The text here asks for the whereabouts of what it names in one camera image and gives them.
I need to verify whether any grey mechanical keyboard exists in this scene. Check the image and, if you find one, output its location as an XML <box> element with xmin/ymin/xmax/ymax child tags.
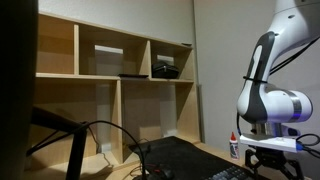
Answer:
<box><xmin>204</xmin><ymin>165</ymin><xmax>258</xmax><ymax>180</ymax></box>

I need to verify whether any black cable blue plug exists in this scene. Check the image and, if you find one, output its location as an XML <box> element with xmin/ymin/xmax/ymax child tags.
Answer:
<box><xmin>268</xmin><ymin>34</ymin><xmax>320</xmax><ymax>159</ymax></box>

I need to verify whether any black monitor stand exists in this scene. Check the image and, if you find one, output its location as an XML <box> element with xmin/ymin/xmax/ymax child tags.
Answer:
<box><xmin>26</xmin><ymin>106</ymin><xmax>91</xmax><ymax>180</ymax></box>

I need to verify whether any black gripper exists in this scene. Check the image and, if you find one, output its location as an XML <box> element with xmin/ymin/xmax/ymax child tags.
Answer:
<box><xmin>245</xmin><ymin>147</ymin><xmax>305</xmax><ymax>180</ymax></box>

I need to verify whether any white glue bottle red cap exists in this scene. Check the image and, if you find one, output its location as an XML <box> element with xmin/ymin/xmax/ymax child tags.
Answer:
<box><xmin>229</xmin><ymin>131</ymin><xmax>240</xmax><ymax>161</ymax></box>

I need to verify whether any white wall socket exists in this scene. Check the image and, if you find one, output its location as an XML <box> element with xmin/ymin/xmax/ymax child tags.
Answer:
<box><xmin>99</xmin><ymin>142</ymin><xmax>116</xmax><ymax>154</ymax></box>

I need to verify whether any wooden shelf unit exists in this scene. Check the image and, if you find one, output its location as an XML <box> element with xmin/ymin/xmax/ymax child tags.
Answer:
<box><xmin>24</xmin><ymin>11</ymin><xmax>203</xmax><ymax>174</ymax></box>

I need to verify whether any thin mouse cable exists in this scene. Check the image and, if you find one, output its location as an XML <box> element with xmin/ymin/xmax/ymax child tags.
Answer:
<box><xmin>131</xmin><ymin>161</ymin><xmax>158</xmax><ymax>178</ymax></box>

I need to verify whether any black computer mouse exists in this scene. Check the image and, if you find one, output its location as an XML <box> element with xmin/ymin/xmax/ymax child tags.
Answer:
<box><xmin>146</xmin><ymin>164</ymin><xmax>175</xmax><ymax>180</ymax></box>

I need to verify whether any flat black tray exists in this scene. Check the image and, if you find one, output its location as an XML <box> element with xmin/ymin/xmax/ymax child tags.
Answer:
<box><xmin>117</xmin><ymin>73</ymin><xmax>150</xmax><ymax>79</ymax></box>

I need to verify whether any black bag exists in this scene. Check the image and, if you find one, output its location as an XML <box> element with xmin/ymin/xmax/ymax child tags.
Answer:
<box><xmin>151</xmin><ymin>62</ymin><xmax>180</xmax><ymax>80</ymax></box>

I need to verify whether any black desk mat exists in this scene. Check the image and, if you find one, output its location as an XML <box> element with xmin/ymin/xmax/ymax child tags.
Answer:
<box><xmin>128</xmin><ymin>135</ymin><xmax>271</xmax><ymax>180</ymax></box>

